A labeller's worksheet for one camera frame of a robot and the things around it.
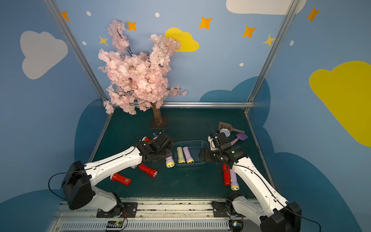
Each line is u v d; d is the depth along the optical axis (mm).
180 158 902
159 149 619
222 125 1113
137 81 612
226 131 1017
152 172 841
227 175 840
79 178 473
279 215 379
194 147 1011
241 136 1036
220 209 748
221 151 580
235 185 801
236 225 733
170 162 769
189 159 905
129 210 740
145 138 984
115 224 732
